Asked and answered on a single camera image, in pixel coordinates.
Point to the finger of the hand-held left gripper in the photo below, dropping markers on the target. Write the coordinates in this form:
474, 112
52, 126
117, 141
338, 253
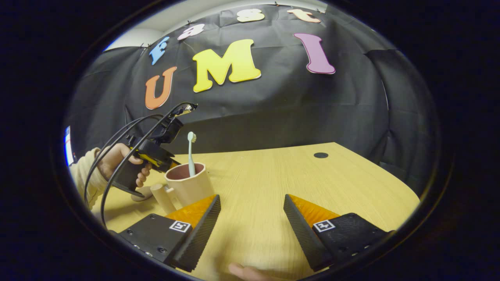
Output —
164, 164

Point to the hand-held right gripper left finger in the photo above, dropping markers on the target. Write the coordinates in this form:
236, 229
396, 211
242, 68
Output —
199, 234

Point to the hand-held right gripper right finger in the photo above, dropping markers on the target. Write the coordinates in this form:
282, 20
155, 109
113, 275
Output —
302, 236

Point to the pale green toothbrush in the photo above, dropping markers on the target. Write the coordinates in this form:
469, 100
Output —
191, 156

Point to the beige cup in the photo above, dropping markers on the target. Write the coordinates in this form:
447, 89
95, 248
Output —
191, 187

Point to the wooden desktop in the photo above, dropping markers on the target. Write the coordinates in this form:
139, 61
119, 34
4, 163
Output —
273, 179

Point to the black backdrop cloth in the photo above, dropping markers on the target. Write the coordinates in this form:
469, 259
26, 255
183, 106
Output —
293, 113

